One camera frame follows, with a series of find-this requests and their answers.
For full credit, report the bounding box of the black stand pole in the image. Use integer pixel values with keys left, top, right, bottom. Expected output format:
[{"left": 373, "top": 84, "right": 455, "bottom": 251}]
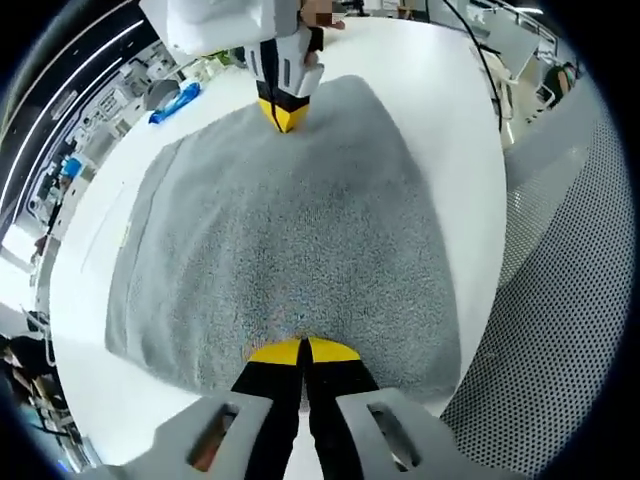
[{"left": 442, "top": 0, "right": 507, "bottom": 147}]

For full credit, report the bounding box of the grey round device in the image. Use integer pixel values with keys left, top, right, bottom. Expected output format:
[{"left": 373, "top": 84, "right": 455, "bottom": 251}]
[{"left": 144, "top": 79, "right": 181, "bottom": 109}]

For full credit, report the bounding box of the white table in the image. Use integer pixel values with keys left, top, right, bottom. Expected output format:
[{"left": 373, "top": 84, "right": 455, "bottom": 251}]
[{"left": 44, "top": 14, "right": 510, "bottom": 474}]

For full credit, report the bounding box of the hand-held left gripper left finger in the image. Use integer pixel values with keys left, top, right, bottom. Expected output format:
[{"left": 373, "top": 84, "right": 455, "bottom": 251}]
[{"left": 94, "top": 338, "right": 305, "bottom": 480}]

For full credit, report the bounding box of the grey mesh office chair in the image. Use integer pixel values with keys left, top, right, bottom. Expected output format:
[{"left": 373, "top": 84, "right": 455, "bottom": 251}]
[{"left": 438, "top": 107, "right": 634, "bottom": 480}]

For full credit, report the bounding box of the blue wipes packet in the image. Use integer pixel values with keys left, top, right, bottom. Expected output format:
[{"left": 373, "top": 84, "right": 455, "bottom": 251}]
[{"left": 149, "top": 81, "right": 202, "bottom": 125}]

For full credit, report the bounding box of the person's right hand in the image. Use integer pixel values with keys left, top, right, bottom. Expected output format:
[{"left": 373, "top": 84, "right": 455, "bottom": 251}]
[{"left": 299, "top": 19, "right": 347, "bottom": 67}]

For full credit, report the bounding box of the green potted plant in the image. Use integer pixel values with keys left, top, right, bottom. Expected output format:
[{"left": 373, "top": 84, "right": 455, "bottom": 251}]
[{"left": 192, "top": 47, "right": 246, "bottom": 82}]

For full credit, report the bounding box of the grey towel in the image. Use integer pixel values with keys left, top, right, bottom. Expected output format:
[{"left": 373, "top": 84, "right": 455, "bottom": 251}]
[{"left": 103, "top": 74, "right": 462, "bottom": 404}]

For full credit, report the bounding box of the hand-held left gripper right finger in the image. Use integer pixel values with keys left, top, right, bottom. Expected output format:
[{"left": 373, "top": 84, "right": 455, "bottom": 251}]
[{"left": 307, "top": 337, "right": 506, "bottom": 480}]

